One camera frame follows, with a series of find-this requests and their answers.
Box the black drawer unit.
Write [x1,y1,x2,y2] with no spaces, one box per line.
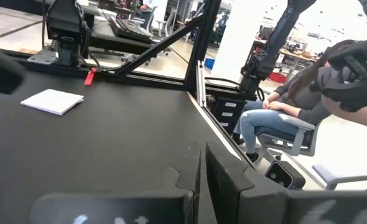
[213,96,249,135]

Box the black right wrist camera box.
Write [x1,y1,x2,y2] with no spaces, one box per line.
[0,42,26,95]

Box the white notepad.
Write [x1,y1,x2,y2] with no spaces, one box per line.
[20,88,85,116]

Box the person's forearm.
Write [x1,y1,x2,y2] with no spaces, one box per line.
[321,95,367,131]

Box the blue bin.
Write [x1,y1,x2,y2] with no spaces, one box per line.
[203,57,216,70]

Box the black diagonal frame brace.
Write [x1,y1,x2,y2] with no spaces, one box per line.
[114,14,205,77]

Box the red strap tag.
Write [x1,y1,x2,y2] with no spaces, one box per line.
[83,67,98,86]

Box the grey office chair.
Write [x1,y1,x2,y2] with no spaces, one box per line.
[312,164,367,191]
[254,113,321,166]

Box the black desk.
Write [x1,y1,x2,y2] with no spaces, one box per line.
[88,17,161,58]

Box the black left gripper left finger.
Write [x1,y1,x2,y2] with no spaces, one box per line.
[30,139,202,224]

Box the small black box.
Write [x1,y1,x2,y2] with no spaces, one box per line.
[263,160,307,190]

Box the black leader gripper handle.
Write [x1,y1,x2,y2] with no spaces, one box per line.
[309,33,367,113]

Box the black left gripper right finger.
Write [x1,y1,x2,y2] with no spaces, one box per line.
[205,140,367,224]

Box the black frame post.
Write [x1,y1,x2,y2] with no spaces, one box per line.
[183,0,223,93]

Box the silver aluminium bracket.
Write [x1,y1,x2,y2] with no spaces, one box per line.
[195,60,207,108]

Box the black computer keyboard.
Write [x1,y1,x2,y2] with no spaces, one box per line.
[108,17,155,44]

